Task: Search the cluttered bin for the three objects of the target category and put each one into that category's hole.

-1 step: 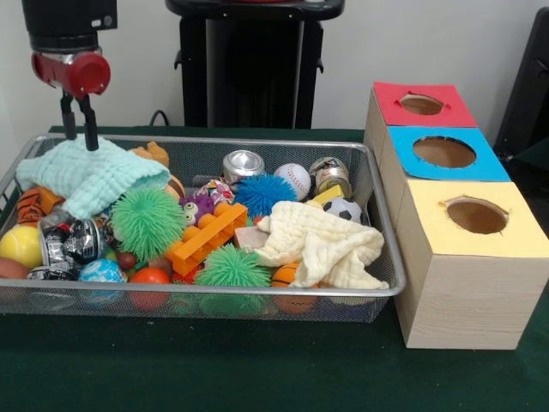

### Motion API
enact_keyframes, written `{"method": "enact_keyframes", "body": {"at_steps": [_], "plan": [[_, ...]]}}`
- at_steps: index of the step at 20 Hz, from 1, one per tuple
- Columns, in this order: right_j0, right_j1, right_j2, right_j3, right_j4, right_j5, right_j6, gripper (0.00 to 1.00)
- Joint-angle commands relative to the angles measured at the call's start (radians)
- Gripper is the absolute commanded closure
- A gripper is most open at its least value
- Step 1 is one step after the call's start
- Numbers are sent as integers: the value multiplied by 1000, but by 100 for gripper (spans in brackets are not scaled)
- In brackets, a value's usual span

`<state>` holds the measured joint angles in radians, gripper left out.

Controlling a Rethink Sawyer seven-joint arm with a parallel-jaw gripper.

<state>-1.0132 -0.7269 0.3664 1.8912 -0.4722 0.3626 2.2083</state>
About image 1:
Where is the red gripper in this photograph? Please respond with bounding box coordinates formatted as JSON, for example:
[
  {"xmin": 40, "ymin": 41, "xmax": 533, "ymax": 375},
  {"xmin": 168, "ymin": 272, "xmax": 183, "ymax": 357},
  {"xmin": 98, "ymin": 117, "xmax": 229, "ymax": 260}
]
[{"xmin": 30, "ymin": 51, "xmax": 112, "ymax": 152}]

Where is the mint green cloth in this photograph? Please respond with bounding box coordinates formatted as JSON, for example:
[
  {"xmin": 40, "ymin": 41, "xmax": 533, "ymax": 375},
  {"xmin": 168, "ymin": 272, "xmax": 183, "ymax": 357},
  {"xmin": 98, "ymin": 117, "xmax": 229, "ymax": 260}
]
[{"xmin": 15, "ymin": 135, "xmax": 172, "ymax": 219}]

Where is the silver mesh bin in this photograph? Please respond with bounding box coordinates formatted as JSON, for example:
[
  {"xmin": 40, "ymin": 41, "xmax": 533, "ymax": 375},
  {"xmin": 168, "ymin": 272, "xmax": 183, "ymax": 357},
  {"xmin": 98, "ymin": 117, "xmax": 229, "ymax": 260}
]
[{"xmin": 0, "ymin": 132, "xmax": 407, "ymax": 324}]

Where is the wooden box with three holes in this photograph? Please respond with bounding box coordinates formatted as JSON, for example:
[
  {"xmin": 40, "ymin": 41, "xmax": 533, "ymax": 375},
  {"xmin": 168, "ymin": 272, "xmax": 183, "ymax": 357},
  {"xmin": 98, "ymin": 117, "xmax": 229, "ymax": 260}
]
[{"xmin": 363, "ymin": 81, "xmax": 549, "ymax": 351}]

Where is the crushed black can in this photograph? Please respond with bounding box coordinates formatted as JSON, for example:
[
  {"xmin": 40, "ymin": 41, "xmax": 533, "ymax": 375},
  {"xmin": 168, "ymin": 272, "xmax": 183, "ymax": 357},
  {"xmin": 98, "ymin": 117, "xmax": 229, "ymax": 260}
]
[{"xmin": 39, "ymin": 218, "xmax": 108, "ymax": 276}]

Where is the green spiky rubber ball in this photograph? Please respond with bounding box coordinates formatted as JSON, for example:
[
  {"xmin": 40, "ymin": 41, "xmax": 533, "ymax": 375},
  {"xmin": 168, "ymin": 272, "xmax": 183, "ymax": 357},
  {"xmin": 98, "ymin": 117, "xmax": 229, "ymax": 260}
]
[
  {"xmin": 195, "ymin": 243, "xmax": 261, "ymax": 288},
  {"xmin": 111, "ymin": 187, "xmax": 188, "ymax": 263}
]

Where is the yellow ball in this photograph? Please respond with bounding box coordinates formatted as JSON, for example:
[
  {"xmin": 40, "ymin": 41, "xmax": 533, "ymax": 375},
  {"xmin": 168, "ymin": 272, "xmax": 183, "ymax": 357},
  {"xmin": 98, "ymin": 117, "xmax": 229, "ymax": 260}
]
[{"xmin": 0, "ymin": 225, "xmax": 44, "ymax": 270}]

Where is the orange toy building block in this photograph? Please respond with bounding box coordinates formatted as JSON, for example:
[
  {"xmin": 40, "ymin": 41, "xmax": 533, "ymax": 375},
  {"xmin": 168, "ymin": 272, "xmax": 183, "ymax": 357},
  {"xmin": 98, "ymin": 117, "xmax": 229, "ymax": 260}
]
[{"xmin": 165, "ymin": 202, "xmax": 249, "ymax": 276}]

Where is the blue spiky rubber ball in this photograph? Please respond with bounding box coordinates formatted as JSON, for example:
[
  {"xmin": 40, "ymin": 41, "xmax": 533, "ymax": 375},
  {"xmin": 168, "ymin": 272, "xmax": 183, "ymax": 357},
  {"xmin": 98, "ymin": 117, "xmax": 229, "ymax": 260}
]
[{"xmin": 233, "ymin": 173, "xmax": 298, "ymax": 218}]

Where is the white toy baseball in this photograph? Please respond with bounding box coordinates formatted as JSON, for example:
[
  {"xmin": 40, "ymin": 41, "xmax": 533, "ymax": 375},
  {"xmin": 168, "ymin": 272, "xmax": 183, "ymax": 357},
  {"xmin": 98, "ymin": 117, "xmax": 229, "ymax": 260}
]
[{"xmin": 274, "ymin": 162, "xmax": 312, "ymax": 202}]

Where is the cream cloth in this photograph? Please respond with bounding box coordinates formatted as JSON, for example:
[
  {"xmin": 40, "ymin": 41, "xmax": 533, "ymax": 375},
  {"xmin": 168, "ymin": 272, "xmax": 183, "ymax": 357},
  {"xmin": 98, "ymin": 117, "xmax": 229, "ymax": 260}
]
[{"xmin": 252, "ymin": 200, "xmax": 390, "ymax": 291}]

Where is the black and white soccer ball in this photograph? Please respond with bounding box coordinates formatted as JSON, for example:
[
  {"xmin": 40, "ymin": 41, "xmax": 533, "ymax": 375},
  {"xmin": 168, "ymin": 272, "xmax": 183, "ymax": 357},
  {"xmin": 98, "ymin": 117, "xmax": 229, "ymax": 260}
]
[{"xmin": 322, "ymin": 197, "xmax": 364, "ymax": 225}]

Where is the dark green tablecloth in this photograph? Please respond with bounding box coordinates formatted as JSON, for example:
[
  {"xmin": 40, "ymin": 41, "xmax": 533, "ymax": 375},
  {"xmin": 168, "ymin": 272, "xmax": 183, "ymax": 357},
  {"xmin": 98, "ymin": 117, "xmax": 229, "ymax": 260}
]
[
  {"xmin": 0, "ymin": 124, "xmax": 549, "ymax": 412},
  {"xmin": 512, "ymin": 136, "xmax": 549, "ymax": 173}
]

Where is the black cable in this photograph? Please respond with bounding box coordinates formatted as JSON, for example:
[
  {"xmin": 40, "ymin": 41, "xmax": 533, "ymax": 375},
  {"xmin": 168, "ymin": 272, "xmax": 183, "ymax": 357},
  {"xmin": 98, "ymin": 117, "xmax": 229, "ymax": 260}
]
[{"xmin": 148, "ymin": 109, "xmax": 181, "ymax": 127}]

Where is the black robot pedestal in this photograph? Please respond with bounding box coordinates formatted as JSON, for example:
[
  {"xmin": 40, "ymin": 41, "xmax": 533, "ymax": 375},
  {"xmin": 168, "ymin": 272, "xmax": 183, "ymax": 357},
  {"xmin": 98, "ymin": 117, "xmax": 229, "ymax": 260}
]
[{"xmin": 165, "ymin": 0, "xmax": 347, "ymax": 130}]

